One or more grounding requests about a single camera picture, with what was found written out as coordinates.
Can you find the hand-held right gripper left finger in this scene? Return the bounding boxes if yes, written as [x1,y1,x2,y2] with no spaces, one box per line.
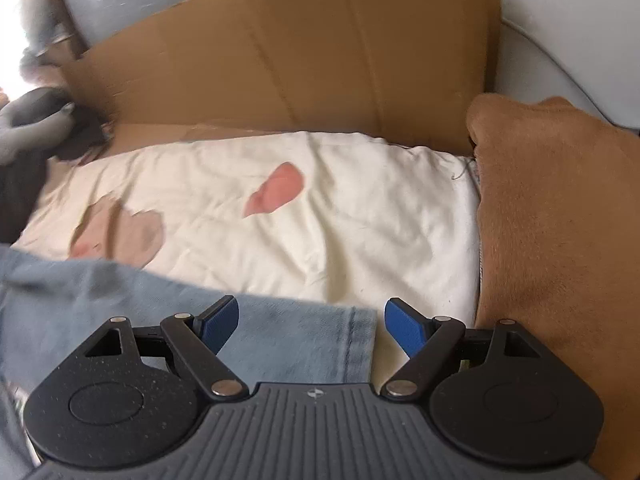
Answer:
[85,295,249,402]

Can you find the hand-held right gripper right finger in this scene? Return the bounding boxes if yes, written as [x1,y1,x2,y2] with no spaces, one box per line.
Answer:
[380,297,543,402]

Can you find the light blue denim pants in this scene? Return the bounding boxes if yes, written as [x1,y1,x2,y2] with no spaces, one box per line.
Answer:
[0,247,378,480]

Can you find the cream bear print bed sheet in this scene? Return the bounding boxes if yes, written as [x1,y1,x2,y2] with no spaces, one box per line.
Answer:
[10,130,483,391]

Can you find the brown garment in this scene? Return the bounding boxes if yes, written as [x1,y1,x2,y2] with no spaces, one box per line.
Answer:
[465,94,640,480]

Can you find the black garment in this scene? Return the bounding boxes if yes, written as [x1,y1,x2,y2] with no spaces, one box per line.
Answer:
[0,105,116,246]

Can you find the grey plush pillow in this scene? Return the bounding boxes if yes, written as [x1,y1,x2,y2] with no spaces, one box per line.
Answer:
[0,87,77,166]

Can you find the brown cardboard sheet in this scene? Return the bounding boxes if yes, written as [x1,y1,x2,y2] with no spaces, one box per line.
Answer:
[59,0,502,161]

